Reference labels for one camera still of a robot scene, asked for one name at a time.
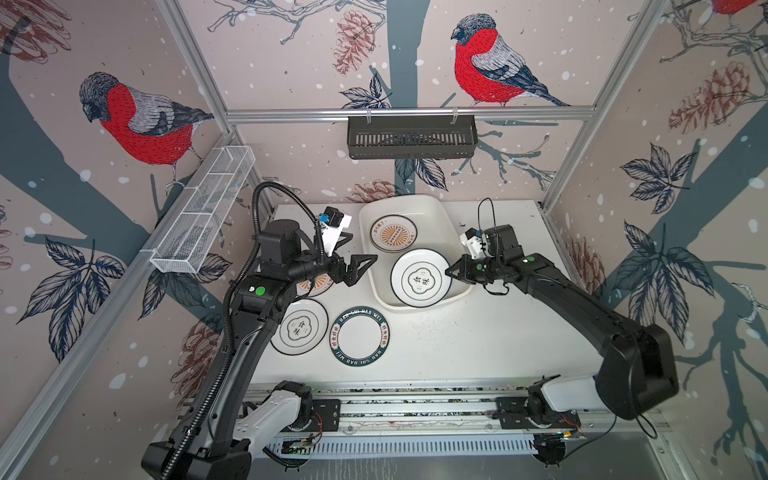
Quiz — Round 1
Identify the orange sunburst plate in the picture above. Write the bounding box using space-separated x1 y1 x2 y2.
296 274 334 298
370 214 418 253

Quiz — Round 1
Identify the white flower plate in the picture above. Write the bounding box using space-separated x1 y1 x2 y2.
390 248 452 308
271 299 329 356

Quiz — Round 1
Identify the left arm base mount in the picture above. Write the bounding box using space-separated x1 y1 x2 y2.
281 399 341 433

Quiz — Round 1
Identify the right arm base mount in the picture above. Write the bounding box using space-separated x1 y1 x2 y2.
492 396 582 430

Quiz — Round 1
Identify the white wire mesh shelf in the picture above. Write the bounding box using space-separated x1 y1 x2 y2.
150 145 255 274

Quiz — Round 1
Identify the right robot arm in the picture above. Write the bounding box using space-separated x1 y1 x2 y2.
445 225 680 425

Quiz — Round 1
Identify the white plastic bin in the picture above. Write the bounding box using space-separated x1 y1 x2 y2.
359 195 471 311

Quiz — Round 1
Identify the black thin cable right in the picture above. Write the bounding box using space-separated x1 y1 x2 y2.
563 413 658 460

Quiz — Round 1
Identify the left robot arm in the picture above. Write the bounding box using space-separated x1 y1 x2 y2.
141 232 378 479

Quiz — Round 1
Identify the horizontal aluminium frame bar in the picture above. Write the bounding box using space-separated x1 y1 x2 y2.
225 106 596 125

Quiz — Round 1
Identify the black corrugated cable left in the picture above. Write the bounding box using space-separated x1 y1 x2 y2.
158 181 328 480

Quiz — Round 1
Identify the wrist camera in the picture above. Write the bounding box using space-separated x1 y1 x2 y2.
319 206 352 257
460 228 488 260

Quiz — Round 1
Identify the black wall-mounted basket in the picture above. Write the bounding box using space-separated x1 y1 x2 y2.
347 115 478 160

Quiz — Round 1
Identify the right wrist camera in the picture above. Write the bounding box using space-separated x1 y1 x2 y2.
460 228 488 260

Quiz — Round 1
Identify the green ring plate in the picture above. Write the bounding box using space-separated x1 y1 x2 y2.
328 306 391 368

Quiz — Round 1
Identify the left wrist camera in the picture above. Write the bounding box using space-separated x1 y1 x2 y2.
319 206 352 257

